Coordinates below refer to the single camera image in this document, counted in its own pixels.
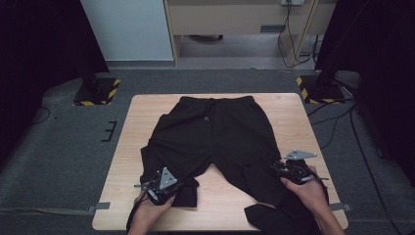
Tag person's left hand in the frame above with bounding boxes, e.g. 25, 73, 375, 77
134, 191, 176, 217

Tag thin black floor cable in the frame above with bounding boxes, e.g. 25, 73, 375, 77
30, 106, 52, 125

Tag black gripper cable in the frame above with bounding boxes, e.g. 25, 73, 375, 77
125, 192, 145, 233

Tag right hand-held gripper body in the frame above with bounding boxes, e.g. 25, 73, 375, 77
277, 149, 329, 186

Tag striped stand base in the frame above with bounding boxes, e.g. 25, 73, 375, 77
72, 76, 121, 107
296, 74, 346, 105

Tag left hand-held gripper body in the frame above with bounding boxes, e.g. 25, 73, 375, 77
134, 166, 188, 207

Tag black pants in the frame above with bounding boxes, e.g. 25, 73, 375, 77
139, 95, 331, 235

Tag person's right hand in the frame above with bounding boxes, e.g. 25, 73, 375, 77
280, 164, 328, 212

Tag black hanging cable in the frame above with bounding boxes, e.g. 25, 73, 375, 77
276, 3, 311, 70

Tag grey tape strip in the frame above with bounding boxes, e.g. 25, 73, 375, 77
86, 202, 112, 216
329, 202, 353, 212

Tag white panel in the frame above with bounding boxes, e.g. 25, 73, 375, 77
79, 0, 174, 62

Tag black curtain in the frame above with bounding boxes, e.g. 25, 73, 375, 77
314, 0, 415, 188
0, 0, 111, 165

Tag light wooden desk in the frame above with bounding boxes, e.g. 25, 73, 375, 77
162, 0, 338, 68

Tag long black floor cable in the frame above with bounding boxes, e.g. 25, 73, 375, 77
348, 107, 403, 235

